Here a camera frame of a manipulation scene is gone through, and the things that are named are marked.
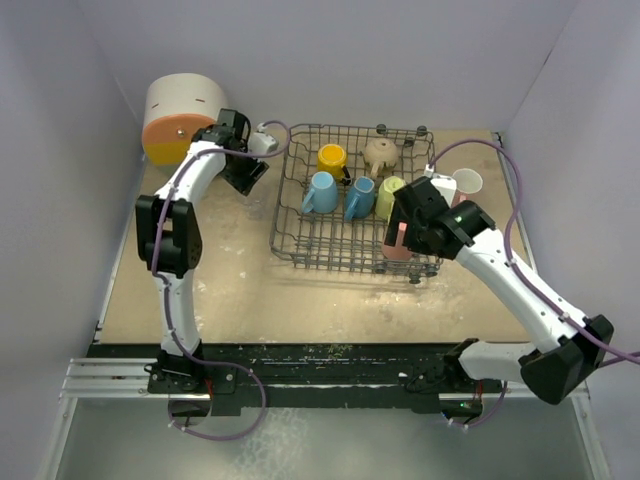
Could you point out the light green mug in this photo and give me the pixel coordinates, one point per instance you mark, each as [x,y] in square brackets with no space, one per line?
[385,199]

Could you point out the grey wire dish rack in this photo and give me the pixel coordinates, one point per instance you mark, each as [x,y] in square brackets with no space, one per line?
[327,241]

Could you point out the salmon pink tumbler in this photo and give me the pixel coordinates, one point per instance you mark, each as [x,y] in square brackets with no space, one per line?
[398,251]

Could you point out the beige teapot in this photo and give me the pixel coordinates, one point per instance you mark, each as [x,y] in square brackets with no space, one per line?
[380,155]

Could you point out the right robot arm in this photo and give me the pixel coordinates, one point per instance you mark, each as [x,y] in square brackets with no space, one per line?
[565,346]

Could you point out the yellow mug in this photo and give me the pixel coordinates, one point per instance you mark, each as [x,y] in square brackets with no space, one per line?
[332,159]

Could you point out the light blue mug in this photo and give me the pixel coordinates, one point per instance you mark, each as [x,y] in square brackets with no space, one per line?
[322,196]

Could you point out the pink faceted mug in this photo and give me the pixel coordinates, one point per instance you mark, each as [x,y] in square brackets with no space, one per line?
[468,184]

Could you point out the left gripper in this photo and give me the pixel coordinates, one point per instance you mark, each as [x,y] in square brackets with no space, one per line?
[245,182]

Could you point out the round drawer cabinet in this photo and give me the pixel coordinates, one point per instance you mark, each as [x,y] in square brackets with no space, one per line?
[177,105]

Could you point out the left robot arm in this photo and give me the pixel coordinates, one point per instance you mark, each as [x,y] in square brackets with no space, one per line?
[169,242]

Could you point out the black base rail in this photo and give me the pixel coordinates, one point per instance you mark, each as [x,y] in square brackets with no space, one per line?
[408,376]

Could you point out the teal blue mug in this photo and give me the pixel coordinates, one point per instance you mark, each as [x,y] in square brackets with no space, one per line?
[359,199]

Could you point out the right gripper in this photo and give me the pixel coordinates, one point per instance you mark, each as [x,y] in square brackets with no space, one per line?
[411,241]

